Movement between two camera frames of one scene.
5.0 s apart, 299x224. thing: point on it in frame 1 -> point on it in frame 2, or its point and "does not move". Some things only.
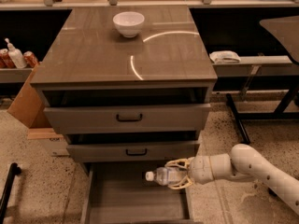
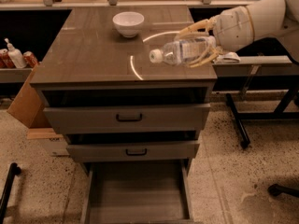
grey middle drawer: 133,152 does not move
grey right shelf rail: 258,65 does not move
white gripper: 200,170 -> 233,28
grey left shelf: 14,75 does not move
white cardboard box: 51,139 does not move
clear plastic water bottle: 168,176 -> 183,51
